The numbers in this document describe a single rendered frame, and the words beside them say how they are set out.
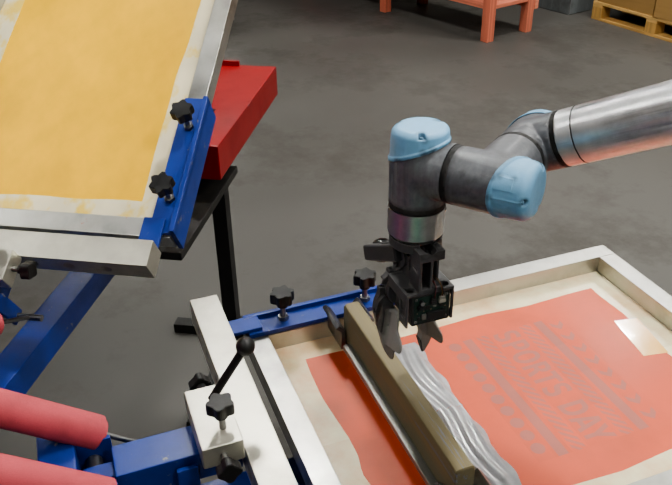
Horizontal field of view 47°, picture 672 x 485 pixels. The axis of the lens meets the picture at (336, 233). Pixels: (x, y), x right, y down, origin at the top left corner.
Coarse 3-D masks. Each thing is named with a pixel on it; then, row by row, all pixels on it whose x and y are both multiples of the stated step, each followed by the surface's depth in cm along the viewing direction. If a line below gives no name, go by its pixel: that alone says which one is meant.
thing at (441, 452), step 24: (360, 312) 131; (360, 336) 127; (384, 360) 120; (384, 384) 120; (408, 384) 115; (408, 408) 112; (432, 408) 110; (408, 432) 114; (432, 432) 106; (432, 456) 107; (456, 456) 102; (456, 480) 101
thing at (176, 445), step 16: (176, 432) 109; (192, 432) 109; (112, 448) 107; (128, 448) 107; (144, 448) 107; (160, 448) 107; (176, 448) 107; (192, 448) 107; (128, 464) 104; (144, 464) 104; (160, 464) 104; (176, 464) 105; (192, 464) 106; (128, 480) 103; (144, 480) 104; (160, 480) 106; (176, 480) 107
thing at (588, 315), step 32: (480, 320) 146; (512, 320) 145; (576, 320) 145; (608, 320) 145; (448, 352) 137; (608, 352) 137; (640, 352) 137; (320, 384) 131; (352, 384) 130; (352, 416) 124
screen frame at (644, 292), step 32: (576, 256) 158; (608, 256) 158; (480, 288) 150; (512, 288) 153; (640, 288) 148; (256, 352) 133; (288, 384) 125; (288, 416) 119; (320, 448) 113; (320, 480) 108; (640, 480) 107
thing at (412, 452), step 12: (348, 348) 132; (360, 360) 130; (360, 372) 127; (372, 384) 124; (372, 396) 123; (384, 408) 120; (396, 420) 117; (396, 432) 115; (408, 444) 113; (420, 456) 111; (420, 468) 109; (432, 480) 107
